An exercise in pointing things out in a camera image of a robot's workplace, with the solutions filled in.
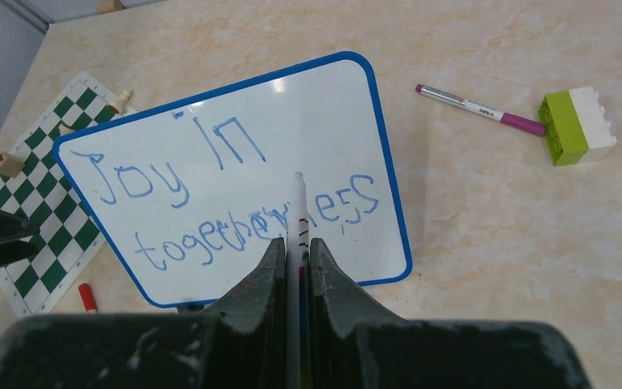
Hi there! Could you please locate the green white chessboard mat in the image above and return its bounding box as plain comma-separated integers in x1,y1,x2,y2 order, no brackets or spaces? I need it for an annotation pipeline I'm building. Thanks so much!
0,71,117,317

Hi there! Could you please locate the purple cap marker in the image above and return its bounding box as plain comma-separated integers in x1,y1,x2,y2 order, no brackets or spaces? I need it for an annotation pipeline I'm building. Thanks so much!
415,83,546,137

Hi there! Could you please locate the red cap marker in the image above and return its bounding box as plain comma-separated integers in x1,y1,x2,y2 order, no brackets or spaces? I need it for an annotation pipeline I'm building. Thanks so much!
78,283,98,314

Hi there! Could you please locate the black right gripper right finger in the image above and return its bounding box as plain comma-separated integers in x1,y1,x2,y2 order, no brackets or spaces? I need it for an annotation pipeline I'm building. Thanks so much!
310,238,591,388

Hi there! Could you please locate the wooden cork piece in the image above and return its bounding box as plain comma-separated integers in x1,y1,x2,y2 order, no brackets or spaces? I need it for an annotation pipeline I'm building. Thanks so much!
95,0,126,15

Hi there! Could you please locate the brown wooden chess piece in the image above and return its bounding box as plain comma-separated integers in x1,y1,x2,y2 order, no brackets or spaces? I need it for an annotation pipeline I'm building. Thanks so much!
0,151,24,178

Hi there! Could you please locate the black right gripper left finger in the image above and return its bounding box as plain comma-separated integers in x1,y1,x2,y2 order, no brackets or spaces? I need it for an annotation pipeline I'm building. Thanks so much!
0,238,285,388

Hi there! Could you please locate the blue marker pen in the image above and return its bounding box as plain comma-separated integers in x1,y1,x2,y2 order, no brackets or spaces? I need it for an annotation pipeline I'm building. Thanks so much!
285,172,310,388

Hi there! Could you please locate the small wooden chess pawn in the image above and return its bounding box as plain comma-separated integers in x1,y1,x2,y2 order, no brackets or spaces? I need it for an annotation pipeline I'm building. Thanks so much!
107,90,133,115

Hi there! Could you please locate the green white toy brick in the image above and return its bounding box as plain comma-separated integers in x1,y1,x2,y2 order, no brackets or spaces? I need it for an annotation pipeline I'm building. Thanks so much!
538,87,617,167

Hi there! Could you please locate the blue framed whiteboard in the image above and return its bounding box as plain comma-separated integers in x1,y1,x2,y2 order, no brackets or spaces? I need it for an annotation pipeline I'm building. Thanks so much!
53,51,413,308

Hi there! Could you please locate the light wooden chess piece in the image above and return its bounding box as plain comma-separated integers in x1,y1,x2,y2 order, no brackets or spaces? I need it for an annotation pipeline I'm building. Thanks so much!
58,122,75,136

